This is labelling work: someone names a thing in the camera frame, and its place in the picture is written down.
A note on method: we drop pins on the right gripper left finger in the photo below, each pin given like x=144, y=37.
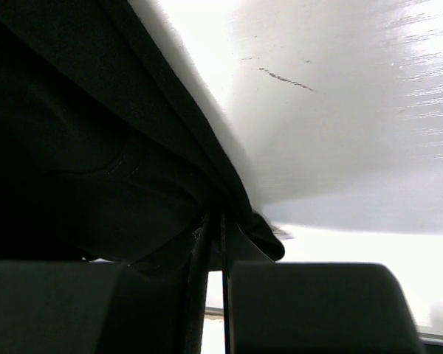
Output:
x=154, y=306

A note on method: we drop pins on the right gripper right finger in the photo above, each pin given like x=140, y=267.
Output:
x=363, y=293

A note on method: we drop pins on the black skirt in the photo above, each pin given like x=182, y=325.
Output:
x=103, y=151

